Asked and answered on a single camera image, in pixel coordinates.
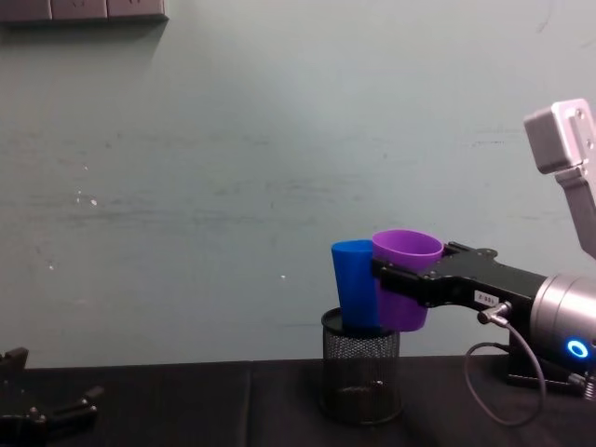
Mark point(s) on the blue plastic cup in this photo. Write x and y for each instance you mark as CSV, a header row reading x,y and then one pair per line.
x,y
356,288

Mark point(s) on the black table cloth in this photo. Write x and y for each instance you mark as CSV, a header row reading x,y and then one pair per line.
x,y
186,405

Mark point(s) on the grey wall socket strip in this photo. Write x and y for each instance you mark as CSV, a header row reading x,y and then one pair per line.
x,y
84,9

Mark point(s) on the black metal stand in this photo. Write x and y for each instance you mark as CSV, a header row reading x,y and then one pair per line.
x,y
526,368

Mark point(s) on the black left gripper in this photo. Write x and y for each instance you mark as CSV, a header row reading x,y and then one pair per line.
x,y
18,428

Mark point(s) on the black mesh pen holder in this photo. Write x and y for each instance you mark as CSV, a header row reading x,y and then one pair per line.
x,y
361,372

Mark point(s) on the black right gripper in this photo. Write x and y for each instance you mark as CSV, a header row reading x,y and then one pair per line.
x,y
484,279

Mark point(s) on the purple plastic cup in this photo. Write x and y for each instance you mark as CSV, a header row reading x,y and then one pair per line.
x,y
405,279

